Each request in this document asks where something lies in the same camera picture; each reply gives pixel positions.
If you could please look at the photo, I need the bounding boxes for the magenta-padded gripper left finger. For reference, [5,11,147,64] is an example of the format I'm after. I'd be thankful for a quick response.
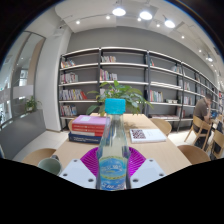
[59,146,101,190]

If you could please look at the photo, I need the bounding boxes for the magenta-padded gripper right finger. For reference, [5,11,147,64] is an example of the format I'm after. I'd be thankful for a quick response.
[128,146,167,190]

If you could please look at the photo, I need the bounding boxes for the clear bottle with blue cap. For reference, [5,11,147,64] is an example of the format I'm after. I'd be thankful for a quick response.
[95,98,132,192]

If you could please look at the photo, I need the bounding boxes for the green patterned ceramic mug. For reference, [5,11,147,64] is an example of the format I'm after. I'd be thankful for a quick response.
[37,154,64,176]

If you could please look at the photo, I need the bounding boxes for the white book with patterned cover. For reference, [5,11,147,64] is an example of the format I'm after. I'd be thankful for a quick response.
[129,128,167,144]

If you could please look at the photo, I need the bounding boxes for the red book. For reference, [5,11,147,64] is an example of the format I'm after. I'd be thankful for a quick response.
[71,123,107,138]

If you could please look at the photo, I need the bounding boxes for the curved-back wooden chair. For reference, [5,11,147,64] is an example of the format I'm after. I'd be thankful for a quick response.
[176,144,212,165]
[67,118,76,132]
[148,117,173,136]

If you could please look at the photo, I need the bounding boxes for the pink book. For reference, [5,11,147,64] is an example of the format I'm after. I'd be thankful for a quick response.
[71,114,108,127]

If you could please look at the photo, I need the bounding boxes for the open-back wooden chair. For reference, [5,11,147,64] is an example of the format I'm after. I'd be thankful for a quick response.
[207,129,224,160]
[184,114,213,150]

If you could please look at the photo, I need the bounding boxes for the green potted plant, white pot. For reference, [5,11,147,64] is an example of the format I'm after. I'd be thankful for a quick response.
[85,79,154,118]

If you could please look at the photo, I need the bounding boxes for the person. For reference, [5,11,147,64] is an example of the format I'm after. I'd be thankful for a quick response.
[193,93,215,150]

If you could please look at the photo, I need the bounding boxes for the small green plant by window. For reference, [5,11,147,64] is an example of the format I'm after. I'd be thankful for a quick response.
[23,95,41,114]

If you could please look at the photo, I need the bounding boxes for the grey bookshelf unit with books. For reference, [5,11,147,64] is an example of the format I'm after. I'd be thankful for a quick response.
[58,46,223,133]

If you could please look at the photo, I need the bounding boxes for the round ceiling lights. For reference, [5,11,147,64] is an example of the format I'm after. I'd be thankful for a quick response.
[74,3,214,63]

